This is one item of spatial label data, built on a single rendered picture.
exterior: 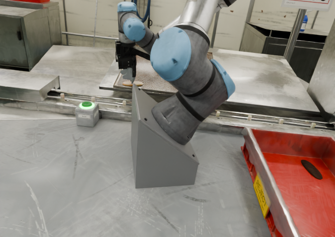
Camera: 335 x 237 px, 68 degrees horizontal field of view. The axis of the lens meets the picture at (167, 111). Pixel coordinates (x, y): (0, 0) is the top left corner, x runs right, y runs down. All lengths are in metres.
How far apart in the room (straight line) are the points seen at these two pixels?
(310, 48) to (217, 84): 2.36
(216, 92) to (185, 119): 0.11
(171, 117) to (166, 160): 0.12
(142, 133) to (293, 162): 0.60
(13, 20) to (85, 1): 1.69
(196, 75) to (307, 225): 0.50
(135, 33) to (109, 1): 3.95
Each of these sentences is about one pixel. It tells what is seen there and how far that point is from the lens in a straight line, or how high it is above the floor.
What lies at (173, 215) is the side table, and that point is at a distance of 0.71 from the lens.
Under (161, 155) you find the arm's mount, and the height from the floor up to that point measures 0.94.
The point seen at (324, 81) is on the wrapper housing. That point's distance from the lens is 1.40.
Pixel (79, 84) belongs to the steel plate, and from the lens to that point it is 1.42.
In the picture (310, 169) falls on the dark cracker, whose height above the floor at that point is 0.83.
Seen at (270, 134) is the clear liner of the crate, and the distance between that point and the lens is 0.97.
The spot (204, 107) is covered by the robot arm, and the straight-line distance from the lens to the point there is 0.69.
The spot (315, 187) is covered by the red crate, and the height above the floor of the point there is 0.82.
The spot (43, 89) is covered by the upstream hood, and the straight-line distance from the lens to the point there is 1.17.
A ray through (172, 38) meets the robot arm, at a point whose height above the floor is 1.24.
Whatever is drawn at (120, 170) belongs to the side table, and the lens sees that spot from 0.82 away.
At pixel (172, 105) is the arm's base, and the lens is 0.70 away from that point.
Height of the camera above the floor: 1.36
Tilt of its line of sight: 28 degrees down
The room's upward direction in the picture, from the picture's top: 6 degrees clockwise
